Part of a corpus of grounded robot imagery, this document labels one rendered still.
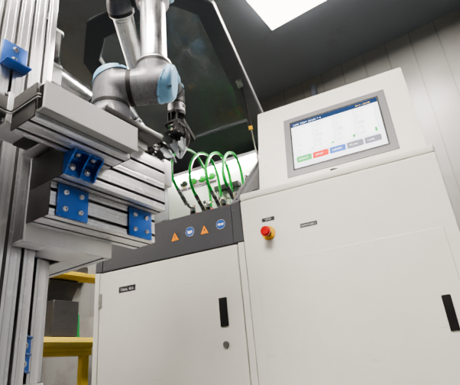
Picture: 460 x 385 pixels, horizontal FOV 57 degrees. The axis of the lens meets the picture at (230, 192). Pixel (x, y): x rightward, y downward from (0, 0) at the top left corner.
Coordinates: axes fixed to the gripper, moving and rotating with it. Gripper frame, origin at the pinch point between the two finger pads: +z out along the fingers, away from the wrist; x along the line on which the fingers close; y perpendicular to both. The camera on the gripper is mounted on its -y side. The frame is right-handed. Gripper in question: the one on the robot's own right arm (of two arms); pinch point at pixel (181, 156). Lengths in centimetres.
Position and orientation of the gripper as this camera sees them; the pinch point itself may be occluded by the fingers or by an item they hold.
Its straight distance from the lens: 182.1
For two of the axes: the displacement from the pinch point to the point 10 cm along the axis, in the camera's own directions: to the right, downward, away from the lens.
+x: 9.0, -2.4, -3.7
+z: 0.9, 9.2, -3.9
